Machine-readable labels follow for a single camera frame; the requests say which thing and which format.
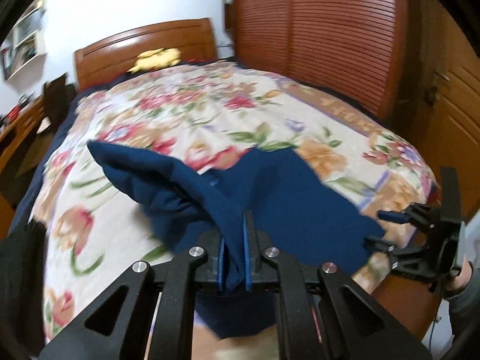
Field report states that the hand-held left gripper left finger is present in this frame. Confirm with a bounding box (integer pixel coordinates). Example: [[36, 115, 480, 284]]
[[37, 230, 227, 360]]

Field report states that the white wall shelf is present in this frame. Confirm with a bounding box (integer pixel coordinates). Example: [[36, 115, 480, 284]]
[[0, 0, 47, 81]]

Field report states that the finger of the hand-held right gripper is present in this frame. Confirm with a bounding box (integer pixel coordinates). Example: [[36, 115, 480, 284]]
[[364, 234, 413, 267], [377, 204, 432, 229]]

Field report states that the navy blue suit jacket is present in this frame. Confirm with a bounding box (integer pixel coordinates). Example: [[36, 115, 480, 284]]
[[87, 140, 385, 340]]

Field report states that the wooden bed headboard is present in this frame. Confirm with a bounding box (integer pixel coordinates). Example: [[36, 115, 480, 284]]
[[73, 17, 218, 91]]

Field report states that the dark brown chair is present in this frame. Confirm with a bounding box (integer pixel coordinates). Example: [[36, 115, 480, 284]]
[[37, 73, 77, 136]]

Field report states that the wooden desk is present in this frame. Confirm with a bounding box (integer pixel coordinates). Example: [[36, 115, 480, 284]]
[[0, 95, 47, 196]]

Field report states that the yellow plush toy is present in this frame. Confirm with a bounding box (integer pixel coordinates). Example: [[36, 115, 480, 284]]
[[129, 47, 181, 73]]

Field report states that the wooden louvered wardrobe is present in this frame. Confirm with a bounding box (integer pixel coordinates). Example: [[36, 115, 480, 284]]
[[224, 0, 409, 128]]

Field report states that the navy blue bed sheet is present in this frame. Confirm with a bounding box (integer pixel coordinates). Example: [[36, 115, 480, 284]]
[[7, 82, 113, 233]]

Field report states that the person's right forearm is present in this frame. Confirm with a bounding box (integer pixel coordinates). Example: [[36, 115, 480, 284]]
[[448, 270, 480, 342]]

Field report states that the wooden door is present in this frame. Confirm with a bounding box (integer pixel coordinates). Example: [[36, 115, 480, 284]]
[[405, 0, 480, 233]]

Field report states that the row of books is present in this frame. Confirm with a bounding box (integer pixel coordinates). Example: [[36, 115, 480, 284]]
[[2, 19, 40, 72]]

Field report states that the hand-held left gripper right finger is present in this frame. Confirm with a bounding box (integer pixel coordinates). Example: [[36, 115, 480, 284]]
[[243, 210, 428, 360]]

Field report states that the metal door handle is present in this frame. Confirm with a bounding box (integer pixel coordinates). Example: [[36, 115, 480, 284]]
[[425, 69, 451, 106]]

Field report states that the floral blanket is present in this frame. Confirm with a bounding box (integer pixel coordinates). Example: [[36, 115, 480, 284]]
[[32, 62, 439, 346]]

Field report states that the person's right hand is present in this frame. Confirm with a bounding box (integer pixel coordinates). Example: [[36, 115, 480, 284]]
[[448, 260, 475, 297]]

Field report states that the wooden bed footboard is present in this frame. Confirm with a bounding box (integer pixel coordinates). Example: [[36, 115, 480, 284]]
[[360, 251, 447, 349]]

